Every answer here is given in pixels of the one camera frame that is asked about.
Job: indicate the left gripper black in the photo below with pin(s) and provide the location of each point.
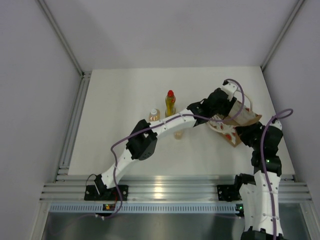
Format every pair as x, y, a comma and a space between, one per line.
228, 105

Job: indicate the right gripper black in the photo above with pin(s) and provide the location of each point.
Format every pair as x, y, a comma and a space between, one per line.
244, 131

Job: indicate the burlap watermelon canvas bag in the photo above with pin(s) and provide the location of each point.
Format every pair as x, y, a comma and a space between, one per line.
227, 128

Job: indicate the yellow bottle red cap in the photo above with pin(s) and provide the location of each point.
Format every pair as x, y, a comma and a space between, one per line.
170, 101

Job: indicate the yellow bottle white cap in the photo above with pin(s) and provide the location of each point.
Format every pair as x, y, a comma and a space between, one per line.
178, 135

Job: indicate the pale bottle white cap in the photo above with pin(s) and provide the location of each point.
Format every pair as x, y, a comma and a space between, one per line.
154, 115

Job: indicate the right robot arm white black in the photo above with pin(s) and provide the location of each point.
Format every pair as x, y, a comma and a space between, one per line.
260, 191

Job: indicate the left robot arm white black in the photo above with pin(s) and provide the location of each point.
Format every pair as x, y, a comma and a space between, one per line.
141, 143

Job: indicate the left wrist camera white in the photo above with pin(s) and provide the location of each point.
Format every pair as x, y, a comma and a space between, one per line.
230, 89

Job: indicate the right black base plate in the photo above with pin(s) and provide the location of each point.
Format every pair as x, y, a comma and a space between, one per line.
228, 193

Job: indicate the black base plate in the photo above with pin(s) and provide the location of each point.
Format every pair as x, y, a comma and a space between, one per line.
92, 194
228, 193

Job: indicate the right aluminium frame post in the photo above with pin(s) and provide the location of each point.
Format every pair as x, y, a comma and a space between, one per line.
289, 21

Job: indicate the aluminium frame post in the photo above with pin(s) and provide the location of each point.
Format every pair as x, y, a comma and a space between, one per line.
60, 35
289, 21

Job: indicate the left aluminium frame post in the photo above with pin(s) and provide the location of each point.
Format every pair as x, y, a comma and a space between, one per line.
60, 35

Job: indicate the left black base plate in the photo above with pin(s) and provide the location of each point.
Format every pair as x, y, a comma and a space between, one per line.
92, 194

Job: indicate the aluminium rail frame front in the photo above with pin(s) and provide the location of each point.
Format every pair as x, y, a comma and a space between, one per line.
204, 189

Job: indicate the grey slotted cable duct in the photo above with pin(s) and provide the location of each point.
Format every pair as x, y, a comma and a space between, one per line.
146, 208

